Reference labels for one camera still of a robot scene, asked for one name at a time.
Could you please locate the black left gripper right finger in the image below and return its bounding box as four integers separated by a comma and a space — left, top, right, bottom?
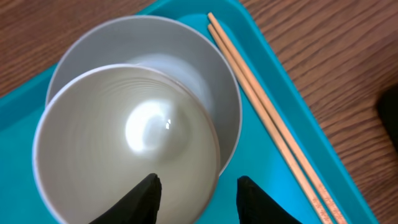
236, 175, 300, 224

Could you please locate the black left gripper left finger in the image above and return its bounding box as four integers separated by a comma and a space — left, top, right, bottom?
90, 173, 162, 224

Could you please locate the white cup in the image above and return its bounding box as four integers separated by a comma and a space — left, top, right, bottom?
32, 64, 220, 223

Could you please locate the teal plastic serving tray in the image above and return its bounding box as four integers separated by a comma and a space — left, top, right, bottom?
1, 1, 377, 223

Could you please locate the grey ceramic bowl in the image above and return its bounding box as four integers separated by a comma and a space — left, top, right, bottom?
45, 16, 243, 170

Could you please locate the black rectangular tray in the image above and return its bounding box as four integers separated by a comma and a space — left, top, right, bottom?
376, 85, 398, 151

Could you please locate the wooden chopstick inner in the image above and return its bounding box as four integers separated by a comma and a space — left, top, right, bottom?
207, 24, 335, 224

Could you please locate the wooden chopstick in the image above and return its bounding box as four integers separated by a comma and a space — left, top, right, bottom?
207, 12, 348, 224
207, 24, 335, 224

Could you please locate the wooden chopstick outer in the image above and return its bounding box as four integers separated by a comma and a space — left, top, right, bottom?
207, 12, 348, 224

